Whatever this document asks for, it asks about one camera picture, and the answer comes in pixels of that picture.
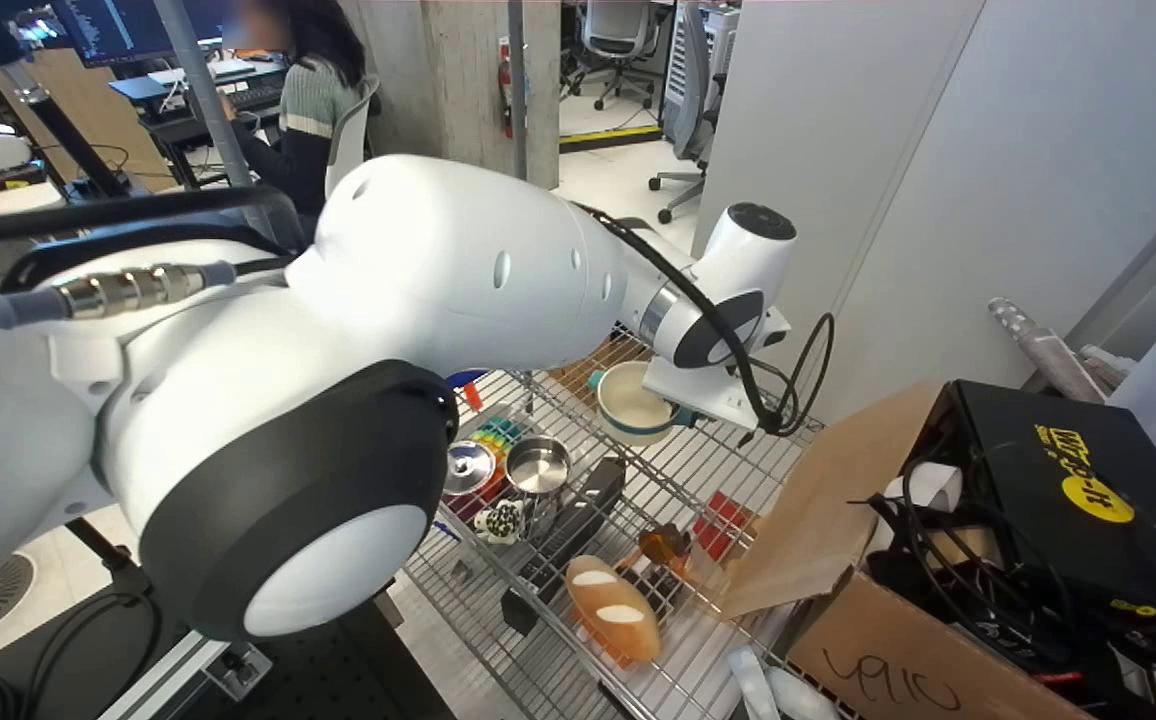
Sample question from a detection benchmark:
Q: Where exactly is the white bowl with teal handles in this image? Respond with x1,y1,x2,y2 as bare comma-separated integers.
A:
591,357,681,442

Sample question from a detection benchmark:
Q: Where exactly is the brown cardboard piece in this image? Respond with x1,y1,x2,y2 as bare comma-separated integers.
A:
548,333,659,406

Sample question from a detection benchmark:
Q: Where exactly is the multicoloured toy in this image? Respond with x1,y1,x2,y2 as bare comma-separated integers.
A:
466,410,539,466

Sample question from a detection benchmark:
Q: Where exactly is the small silver metal pot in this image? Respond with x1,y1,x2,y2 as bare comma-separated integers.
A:
506,436,577,502

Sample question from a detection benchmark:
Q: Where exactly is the silver metal lid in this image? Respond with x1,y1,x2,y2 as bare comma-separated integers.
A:
439,436,499,505

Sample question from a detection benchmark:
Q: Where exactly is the black flat utensil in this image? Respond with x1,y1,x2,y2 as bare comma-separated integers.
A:
519,454,631,593

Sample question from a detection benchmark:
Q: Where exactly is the small brown object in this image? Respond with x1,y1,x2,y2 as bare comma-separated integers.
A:
637,522,696,581

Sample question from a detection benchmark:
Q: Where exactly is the red block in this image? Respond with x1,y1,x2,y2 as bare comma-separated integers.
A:
691,490,756,566

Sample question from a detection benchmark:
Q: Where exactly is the bread loaf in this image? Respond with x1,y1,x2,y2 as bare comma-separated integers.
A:
559,554,667,671

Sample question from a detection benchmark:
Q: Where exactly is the small black object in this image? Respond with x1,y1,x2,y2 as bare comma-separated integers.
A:
495,584,543,639

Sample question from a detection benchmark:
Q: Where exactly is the large open cardboard box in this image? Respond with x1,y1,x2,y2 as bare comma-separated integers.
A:
715,382,1156,720

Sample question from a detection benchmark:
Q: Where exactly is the grey mesh office chair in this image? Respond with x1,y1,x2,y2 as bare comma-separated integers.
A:
571,0,667,114
647,0,747,230

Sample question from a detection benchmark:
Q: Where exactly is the seated person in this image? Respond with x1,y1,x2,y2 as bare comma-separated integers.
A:
230,0,371,234

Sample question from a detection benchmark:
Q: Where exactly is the white plastic bottle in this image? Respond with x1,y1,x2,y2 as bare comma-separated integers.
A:
725,643,849,720

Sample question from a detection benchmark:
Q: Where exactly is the white power adapter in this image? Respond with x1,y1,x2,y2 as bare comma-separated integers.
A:
897,457,970,518

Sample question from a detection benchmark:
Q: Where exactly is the black case with yellow sticker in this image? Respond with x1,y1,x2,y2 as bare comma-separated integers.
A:
929,376,1156,671

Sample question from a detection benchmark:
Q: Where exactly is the white power strip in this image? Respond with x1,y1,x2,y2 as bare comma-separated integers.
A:
985,291,1087,406

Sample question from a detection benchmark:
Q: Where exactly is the leaning brown cardboard sheet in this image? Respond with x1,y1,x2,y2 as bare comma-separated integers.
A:
0,45,172,194

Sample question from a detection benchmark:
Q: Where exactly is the computer monitor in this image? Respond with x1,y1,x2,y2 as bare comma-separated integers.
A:
8,0,251,67

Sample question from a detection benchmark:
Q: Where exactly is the silver wire rack shelf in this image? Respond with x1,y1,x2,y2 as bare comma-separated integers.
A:
152,0,827,720

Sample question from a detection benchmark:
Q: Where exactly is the tangle of black cables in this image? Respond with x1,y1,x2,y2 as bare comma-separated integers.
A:
852,457,1140,685

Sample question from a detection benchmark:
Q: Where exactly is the grey braided cable with connector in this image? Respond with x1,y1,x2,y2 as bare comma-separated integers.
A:
0,258,242,336

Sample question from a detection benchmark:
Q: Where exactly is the thick black arm cable conduit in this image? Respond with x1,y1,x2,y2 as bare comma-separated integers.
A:
0,181,312,298

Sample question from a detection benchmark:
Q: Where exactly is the aluminium extrusion rail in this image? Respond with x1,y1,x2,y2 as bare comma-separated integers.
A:
93,636,277,720

